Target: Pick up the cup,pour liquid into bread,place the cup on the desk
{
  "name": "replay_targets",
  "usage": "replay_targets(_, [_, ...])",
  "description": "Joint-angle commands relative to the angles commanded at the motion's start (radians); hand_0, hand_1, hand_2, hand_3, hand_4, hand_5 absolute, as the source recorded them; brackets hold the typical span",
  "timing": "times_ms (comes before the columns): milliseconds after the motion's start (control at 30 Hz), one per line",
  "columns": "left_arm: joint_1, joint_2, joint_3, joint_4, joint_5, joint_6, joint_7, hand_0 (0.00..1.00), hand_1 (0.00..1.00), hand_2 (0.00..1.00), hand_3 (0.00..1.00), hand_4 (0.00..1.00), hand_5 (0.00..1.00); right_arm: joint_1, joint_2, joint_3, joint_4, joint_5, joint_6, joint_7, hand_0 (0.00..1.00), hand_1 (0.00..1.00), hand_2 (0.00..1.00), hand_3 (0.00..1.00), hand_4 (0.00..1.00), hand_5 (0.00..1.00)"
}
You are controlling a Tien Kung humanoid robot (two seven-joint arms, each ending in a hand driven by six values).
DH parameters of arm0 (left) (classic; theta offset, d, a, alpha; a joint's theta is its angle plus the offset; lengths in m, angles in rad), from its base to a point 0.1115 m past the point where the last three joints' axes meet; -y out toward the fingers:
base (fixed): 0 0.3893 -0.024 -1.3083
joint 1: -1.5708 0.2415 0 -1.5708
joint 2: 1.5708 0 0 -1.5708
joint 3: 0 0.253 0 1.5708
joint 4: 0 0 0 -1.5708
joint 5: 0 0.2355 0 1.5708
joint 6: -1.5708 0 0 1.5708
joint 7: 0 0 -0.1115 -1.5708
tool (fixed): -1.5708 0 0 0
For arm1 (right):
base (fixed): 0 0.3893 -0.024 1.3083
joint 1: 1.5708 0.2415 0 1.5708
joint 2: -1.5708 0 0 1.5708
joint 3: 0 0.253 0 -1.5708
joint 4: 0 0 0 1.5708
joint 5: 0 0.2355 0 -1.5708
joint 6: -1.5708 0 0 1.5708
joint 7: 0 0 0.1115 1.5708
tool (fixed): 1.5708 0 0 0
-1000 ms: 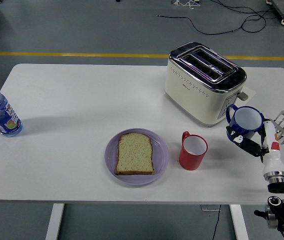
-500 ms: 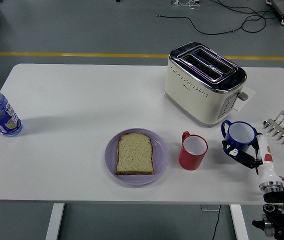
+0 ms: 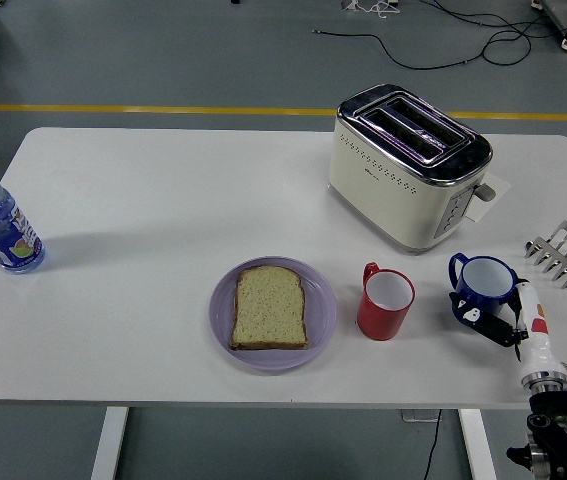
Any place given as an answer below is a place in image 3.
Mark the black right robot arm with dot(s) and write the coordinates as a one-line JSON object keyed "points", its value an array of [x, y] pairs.
{"points": [[563, 435]]}

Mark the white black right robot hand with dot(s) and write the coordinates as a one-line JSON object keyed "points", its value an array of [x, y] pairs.
{"points": [[535, 345]]}

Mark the purple plate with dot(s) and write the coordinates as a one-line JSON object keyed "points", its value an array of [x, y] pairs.
{"points": [[320, 305]]}

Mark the blue-capped water bottle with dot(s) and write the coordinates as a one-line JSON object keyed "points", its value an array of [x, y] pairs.
{"points": [[5, 232]]}

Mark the red enamel cup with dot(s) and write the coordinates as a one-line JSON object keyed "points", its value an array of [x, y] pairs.
{"points": [[380, 320]]}

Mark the bread slice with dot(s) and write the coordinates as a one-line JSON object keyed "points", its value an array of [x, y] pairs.
{"points": [[269, 309]]}

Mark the grey under-table socket box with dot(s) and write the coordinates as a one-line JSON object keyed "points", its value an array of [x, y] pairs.
{"points": [[415, 415]]}

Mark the white table leg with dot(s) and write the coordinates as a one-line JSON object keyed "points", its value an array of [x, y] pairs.
{"points": [[109, 445], [478, 445]]}

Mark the blue enamel cup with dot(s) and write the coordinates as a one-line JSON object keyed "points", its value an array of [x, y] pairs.
{"points": [[485, 280]]}

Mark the cream chrome toaster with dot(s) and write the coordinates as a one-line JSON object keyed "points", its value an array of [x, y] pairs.
{"points": [[393, 200]]}

